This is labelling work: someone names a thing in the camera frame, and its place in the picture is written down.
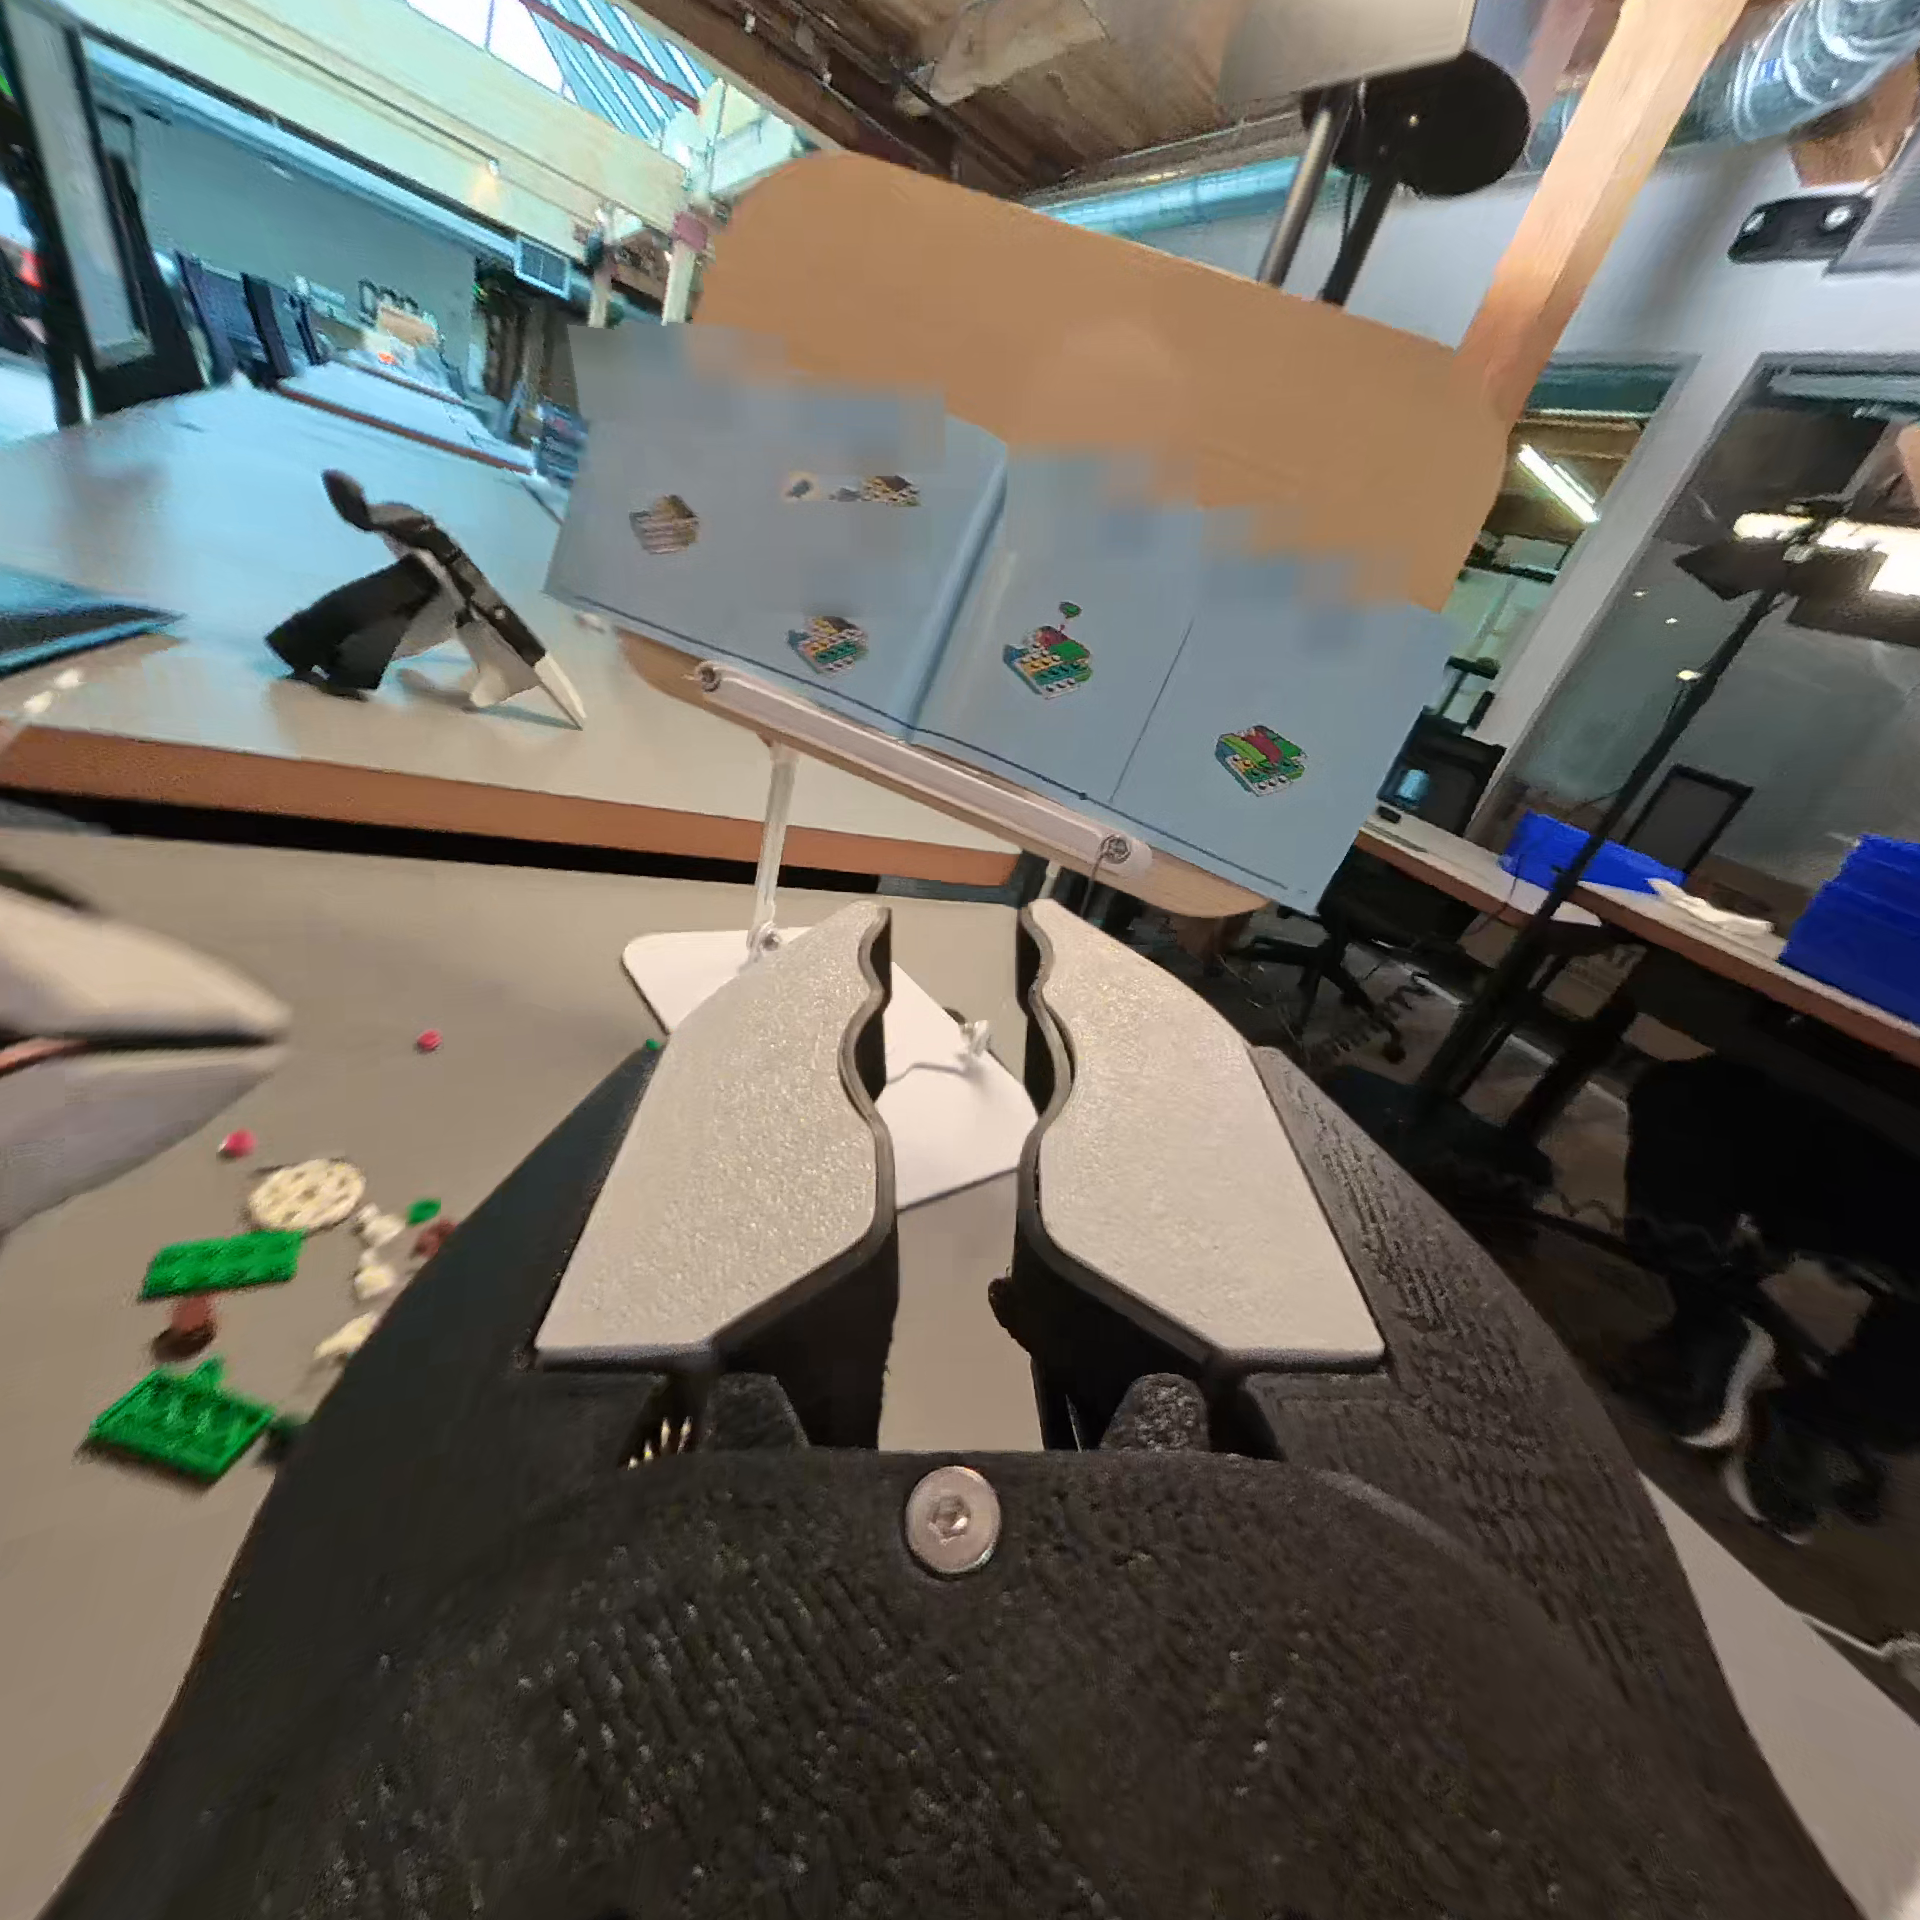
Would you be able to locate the white book stand brown board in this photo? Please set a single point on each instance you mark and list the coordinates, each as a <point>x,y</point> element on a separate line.
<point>1050,299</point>

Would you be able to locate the black office chair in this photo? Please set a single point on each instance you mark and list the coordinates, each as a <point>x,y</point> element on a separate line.
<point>1348,914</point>

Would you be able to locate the small white brick piece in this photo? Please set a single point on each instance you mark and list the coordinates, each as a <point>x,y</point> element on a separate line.
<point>376,1275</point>
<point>345,1336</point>

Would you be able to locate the black and white gripper device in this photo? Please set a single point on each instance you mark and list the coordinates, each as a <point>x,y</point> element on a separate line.
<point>376,609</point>

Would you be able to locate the black overhead camera rig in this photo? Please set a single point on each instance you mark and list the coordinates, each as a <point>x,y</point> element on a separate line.
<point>1424,119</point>

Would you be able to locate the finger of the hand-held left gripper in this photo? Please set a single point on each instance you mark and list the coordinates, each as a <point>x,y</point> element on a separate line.
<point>106,967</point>
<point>75,1131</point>

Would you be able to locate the black framed screen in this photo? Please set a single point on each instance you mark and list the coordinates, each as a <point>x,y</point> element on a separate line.
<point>89,225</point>

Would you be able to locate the black studio light stand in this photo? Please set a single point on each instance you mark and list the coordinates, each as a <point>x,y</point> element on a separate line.
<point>1799,579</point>

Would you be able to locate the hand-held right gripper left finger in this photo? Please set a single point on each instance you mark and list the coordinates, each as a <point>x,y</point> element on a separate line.
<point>735,1170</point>

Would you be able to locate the wood-edged side table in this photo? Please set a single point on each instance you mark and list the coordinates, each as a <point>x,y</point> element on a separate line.
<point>1755,967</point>

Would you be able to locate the dark flat tray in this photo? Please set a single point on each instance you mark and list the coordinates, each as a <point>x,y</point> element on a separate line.
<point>75,616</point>

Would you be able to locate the long green brick plate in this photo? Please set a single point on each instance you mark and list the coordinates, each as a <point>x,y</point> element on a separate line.
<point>180,1417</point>

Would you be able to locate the brown toy brick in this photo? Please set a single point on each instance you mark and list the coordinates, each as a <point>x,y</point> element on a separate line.
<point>188,1328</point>

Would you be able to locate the open blue instruction booklet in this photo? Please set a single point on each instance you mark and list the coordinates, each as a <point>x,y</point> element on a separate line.
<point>749,586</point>

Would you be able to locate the blue plastic bin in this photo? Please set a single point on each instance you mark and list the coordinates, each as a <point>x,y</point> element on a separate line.
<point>1588,856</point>

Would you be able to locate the light grey wood-edged table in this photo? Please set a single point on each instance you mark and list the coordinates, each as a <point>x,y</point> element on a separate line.
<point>194,495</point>

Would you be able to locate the white round brick plate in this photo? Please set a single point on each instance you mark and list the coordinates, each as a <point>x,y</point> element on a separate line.
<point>307,1194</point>

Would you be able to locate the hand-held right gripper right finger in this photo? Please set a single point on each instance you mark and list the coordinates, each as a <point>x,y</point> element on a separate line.
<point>1184,1170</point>

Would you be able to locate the wide green brick plate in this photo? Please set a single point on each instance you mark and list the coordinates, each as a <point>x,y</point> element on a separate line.
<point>218,1263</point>

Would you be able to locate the stack of blue bins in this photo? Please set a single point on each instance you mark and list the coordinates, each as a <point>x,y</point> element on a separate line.
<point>1860,930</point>

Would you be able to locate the white cloth bundle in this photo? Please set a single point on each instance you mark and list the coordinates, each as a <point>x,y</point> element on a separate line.
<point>1704,908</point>

